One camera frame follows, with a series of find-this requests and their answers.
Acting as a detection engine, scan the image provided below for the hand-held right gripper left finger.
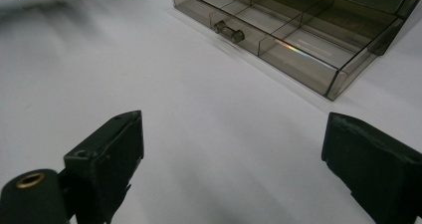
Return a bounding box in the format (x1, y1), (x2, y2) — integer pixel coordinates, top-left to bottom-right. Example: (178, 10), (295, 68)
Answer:
(58, 110), (145, 224)

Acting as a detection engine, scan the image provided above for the smoky transparent plastic drawer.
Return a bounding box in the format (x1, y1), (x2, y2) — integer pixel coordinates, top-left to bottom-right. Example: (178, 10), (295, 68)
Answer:
(169, 0), (405, 102)

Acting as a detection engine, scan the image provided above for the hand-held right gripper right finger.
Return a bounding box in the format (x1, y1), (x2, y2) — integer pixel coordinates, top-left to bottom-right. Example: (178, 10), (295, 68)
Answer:
(320, 112), (422, 224)

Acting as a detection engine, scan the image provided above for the smoky transparent organizer box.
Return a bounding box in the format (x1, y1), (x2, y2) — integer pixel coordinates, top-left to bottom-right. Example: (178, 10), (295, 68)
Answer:
(300, 0), (422, 57)

